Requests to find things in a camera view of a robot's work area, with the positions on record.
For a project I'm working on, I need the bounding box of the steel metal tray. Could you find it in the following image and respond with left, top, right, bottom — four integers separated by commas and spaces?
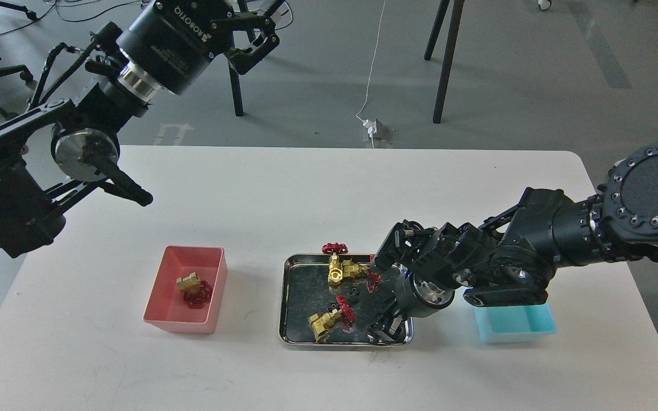
279, 254, 414, 350

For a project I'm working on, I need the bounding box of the black table leg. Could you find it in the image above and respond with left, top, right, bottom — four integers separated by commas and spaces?
228, 1, 258, 117
424, 1, 465, 124

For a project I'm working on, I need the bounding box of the blue plastic box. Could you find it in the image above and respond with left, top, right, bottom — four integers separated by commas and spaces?
473, 304, 557, 344

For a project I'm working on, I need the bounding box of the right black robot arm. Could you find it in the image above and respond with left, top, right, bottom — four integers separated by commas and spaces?
368, 142, 658, 343

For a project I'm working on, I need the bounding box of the black table leg left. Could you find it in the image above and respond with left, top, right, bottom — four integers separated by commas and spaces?
228, 1, 258, 117

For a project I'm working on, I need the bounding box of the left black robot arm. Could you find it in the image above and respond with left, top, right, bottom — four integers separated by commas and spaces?
0, 1, 289, 258

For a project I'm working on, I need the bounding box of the brass valve red handwheel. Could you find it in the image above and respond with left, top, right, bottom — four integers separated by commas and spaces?
307, 295, 356, 343
322, 243, 348, 287
175, 272, 212, 309
340, 260, 382, 293

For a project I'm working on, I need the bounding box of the black cable bundle on floor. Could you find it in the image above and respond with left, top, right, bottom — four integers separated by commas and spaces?
43, 0, 294, 29

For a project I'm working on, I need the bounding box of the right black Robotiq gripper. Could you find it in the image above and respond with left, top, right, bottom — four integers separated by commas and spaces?
367, 268, 455, 344

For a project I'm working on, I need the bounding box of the black table leg right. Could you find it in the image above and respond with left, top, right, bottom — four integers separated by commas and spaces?
424, 1, 465, 124

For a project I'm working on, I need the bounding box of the brass valve red handwheel bottom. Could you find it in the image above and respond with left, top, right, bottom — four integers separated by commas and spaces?
307, 295, 356, 343

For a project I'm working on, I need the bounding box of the white cable on floor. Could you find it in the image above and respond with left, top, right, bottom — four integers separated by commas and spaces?
355, 0, 388, 122

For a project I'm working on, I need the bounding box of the black gear center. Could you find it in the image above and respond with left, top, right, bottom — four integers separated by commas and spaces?
345, 287, 359, 306

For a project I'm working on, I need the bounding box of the brass valve upright red handwheel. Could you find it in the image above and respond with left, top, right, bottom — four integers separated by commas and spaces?
322, 243, 348, 287

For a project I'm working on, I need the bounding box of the white power adapter on floor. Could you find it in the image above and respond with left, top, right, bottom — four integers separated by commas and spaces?
362, 119, 389, 142

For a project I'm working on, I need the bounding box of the pink plastic box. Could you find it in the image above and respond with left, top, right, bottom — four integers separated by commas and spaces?
143, 245, 227, 334

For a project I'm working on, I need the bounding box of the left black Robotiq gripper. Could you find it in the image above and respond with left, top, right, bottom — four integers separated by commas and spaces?
117, 1, 286, 95

